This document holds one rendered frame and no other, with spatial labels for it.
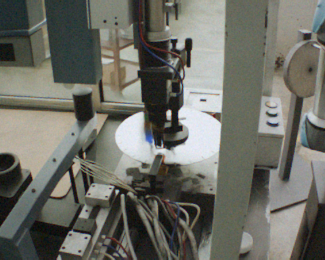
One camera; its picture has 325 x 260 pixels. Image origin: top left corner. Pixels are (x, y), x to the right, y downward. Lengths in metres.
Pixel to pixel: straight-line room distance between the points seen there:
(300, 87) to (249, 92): 1.80
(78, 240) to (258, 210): 0.57
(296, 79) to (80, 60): 1.46
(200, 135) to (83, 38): 0.51
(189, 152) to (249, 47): 0.78
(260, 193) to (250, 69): 0.96
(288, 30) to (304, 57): 2.11
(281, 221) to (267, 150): 1.00
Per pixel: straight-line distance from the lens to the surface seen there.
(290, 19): 4.21
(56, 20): 0.88
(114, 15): 0.82
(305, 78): 2.19
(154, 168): 1.01
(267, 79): 1.58
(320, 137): 1.30
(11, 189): 1.10
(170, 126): 1.09
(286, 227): 2.30
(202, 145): 1.15
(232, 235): 0.51
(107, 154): 1.49
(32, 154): 1.56
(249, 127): 0.41
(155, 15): 0.87
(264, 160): 1.40
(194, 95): 1.55
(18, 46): 1.02
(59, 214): 1.14
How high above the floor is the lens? 1.58
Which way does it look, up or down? 31 degrees down
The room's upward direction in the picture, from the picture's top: 1 degrees counter-clockwise
